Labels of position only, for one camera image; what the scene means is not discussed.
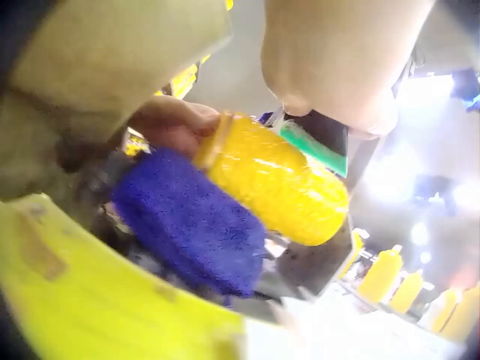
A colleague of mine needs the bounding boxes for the yellow flat panel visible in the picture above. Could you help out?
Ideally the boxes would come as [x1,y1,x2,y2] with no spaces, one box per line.
[0,193,249,360]

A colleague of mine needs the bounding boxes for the green and black sponge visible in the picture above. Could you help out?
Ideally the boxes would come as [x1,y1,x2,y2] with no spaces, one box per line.
[279,112,350,179]

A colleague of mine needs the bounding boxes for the person's right fingers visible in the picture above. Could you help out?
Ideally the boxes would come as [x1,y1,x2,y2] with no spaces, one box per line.
[278,90,399,140]

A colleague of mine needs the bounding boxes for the person's left hand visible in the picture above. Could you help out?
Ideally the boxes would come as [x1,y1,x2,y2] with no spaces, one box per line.
[129,96,222,157]

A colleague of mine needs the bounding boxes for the full shop shelf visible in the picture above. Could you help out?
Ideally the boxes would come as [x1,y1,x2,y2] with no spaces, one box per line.
[337,225,480,344]

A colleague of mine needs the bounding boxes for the person's left fingers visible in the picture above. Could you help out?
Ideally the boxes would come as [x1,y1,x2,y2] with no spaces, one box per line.
[179,107,222,155]

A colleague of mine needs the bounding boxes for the person's right hand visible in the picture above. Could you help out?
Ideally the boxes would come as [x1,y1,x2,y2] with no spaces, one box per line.
[260,0,438,140]

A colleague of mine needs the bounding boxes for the blue microfibre sponge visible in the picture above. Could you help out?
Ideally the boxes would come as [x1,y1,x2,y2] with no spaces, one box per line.
[112,147,267,299]

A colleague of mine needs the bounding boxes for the yellow microfibre sponge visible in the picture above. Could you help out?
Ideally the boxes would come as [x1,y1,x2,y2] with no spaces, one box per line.
[193,111,350,247]

